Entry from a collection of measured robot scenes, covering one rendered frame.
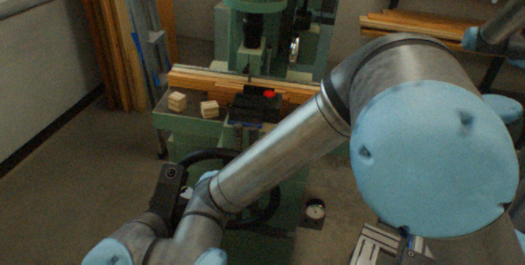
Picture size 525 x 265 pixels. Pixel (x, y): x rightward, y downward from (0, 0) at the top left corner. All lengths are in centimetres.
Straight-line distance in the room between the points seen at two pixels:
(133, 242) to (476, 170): 45
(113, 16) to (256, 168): 200
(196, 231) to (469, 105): 42
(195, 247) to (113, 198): 155
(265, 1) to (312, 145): 54
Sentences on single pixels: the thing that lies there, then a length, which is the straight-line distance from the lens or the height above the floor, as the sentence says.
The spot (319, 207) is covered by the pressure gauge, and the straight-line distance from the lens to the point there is 111.
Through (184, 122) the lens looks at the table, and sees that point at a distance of 105.
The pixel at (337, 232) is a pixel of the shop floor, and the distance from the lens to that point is 195.
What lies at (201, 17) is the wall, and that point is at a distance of 369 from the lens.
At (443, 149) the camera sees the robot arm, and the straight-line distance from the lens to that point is 28.
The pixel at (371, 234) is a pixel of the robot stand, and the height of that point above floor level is 23.
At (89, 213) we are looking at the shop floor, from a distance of 205.
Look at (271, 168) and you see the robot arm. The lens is 51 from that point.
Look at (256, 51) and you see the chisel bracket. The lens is 103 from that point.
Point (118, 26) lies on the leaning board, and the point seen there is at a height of 63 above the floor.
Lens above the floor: 150
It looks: 35 degrees down
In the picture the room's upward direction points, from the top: 6 degrees clockwise
